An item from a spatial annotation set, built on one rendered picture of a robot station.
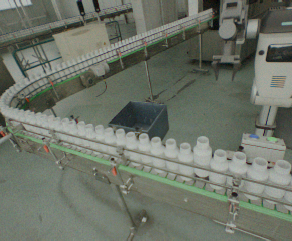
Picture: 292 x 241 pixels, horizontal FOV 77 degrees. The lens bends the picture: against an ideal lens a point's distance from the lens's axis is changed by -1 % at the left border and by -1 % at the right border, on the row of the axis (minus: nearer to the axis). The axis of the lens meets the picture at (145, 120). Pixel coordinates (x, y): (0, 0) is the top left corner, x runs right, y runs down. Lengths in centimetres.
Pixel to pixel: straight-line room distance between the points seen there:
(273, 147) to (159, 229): 126
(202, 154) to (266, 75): 61
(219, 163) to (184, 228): 118
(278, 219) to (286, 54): 70
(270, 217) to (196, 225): 108
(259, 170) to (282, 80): 59
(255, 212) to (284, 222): 8
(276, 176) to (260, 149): 15
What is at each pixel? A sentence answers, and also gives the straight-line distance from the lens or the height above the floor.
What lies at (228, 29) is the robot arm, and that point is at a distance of 78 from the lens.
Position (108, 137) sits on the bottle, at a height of 114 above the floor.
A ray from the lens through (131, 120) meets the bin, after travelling 151.
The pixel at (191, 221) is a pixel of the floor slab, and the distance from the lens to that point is 181.
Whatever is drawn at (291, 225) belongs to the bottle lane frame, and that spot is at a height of 96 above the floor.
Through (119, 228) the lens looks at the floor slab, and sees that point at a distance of 188.
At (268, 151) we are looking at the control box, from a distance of 80.
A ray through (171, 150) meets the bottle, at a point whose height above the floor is 114.
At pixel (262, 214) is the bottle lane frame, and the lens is 79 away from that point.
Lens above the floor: 163
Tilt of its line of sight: 35 degrees down
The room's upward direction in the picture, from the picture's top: 12 degrees counter-clockwise
